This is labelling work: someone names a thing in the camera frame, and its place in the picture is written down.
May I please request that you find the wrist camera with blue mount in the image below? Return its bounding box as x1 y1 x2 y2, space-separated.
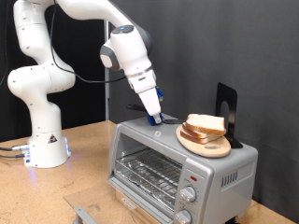
155 86 165 103

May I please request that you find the glass oven door with handle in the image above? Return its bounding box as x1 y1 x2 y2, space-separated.
64 177 176 224

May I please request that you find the black metal bookend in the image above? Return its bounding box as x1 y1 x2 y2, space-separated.
215 82 244 149

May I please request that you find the silver toaster oven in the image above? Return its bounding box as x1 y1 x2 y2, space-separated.
107 113 260 224

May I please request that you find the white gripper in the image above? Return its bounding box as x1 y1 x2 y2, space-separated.
126 68 164 125

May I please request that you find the white bread slice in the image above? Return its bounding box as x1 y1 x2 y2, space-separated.
185 113 227 136
181 121 222 140
179 130 220 145

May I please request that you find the round wooden board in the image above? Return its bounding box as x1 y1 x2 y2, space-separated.
176 124 232 159

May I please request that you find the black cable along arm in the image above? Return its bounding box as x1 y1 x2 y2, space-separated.
50 0 127 85

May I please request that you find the silver oven knob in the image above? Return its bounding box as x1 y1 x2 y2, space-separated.
175 208 193 224
179 185 197 203

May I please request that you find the metal spatula with blue block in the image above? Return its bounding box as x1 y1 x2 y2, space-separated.
125 103 188 127

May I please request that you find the wire oven rack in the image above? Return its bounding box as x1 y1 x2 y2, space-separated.
115 148 183 210

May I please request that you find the metal stand pole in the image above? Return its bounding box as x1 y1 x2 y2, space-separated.
104 20 111 121

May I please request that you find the black base cable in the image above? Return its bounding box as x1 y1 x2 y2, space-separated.
0 143 31 153
0 152 26 160

